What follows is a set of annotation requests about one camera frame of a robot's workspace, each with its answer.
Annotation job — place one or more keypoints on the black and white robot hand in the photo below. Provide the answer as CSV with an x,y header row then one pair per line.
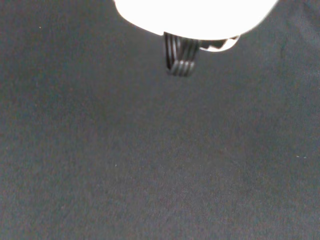
x,y
195,17

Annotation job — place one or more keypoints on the black cloth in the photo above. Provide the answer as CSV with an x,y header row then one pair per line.
x,y
160,150

